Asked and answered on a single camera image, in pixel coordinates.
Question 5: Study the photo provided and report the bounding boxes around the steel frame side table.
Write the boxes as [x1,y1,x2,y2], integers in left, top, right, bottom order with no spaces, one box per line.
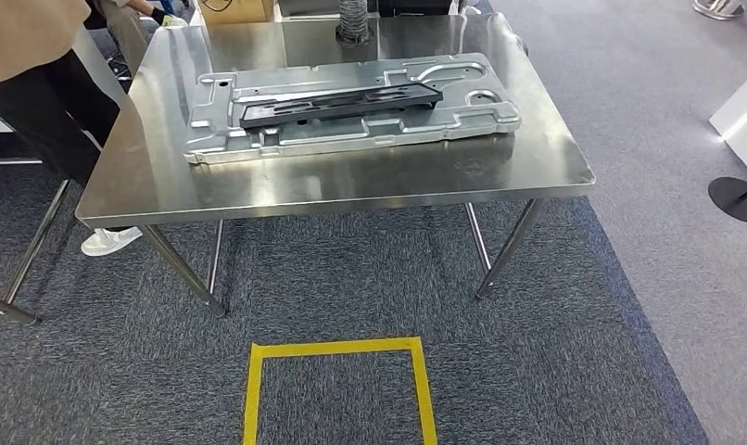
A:
[0,104,74,326]

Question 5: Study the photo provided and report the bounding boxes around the stamped silver metal plate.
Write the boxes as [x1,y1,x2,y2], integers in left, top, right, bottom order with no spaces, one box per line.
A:
[183,52,524,166]

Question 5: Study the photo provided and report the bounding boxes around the black box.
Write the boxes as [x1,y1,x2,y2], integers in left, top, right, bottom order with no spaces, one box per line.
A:
[376,0,458,19]

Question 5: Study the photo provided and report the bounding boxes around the grey machine housing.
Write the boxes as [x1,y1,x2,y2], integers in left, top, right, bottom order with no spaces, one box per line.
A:
[278,0,341,19]

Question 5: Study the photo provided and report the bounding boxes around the person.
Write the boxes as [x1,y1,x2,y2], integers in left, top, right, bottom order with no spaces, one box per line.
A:
[0,0,145,258]
[82,0,189,63]

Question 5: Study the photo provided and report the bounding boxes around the black round base stand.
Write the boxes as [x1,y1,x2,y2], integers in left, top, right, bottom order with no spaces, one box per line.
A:
[707,176,747,224]

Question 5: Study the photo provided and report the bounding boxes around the yellow floor tape square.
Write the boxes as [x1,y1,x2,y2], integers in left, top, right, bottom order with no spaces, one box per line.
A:
[243,336,439,445]

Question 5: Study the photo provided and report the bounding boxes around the white cabinet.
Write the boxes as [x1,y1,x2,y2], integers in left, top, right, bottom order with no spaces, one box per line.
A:
[709,57,747,183]

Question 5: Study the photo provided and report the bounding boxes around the person's hand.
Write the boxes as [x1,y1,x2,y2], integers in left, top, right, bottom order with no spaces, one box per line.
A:
[151,6,189,29]

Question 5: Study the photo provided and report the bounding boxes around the black plastic panel part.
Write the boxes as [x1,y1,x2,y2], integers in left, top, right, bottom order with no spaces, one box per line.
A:
[238,83,444,130]

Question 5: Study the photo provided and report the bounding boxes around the ribbed grey hose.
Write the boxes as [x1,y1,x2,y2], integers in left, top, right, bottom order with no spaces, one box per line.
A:
[335,0,374,46]

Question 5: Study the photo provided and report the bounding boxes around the cardboard box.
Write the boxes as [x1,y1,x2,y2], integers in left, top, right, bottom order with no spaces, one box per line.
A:
[198,0,276,27]

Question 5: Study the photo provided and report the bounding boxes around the stainless steel workbench table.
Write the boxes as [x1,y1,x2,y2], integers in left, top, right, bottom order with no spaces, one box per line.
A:
[75,12,597,317]

